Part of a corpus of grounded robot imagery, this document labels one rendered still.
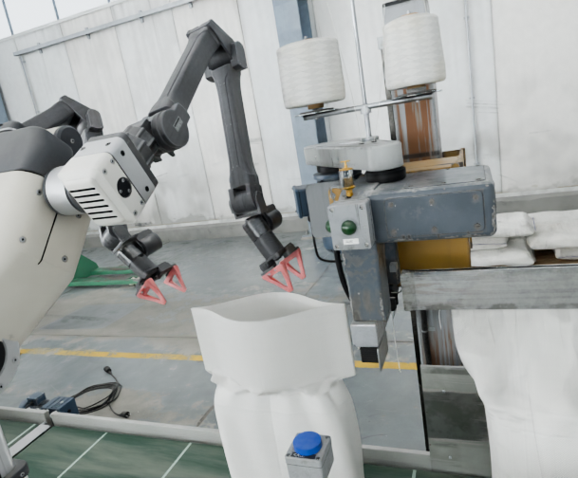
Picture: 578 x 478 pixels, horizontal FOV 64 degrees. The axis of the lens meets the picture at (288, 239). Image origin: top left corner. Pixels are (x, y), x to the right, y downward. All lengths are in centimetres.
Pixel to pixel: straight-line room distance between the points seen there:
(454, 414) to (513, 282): 57
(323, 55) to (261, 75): 540
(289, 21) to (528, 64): 273
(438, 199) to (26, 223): 73
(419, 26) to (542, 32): 497
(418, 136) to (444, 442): 93
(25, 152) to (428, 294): 88
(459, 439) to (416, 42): 113
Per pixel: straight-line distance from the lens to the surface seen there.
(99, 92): 812
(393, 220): 93
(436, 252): 124
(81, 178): 82
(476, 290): 113
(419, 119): 139
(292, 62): 123
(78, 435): 231
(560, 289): 114
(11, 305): 94
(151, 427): 211
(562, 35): 614
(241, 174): 117
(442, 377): 150
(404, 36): 118
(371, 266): 96
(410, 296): 114
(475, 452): 164
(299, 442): 106
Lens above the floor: 149
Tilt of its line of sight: 14 degrees down
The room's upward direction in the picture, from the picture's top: 10 degrees counter-clockwise
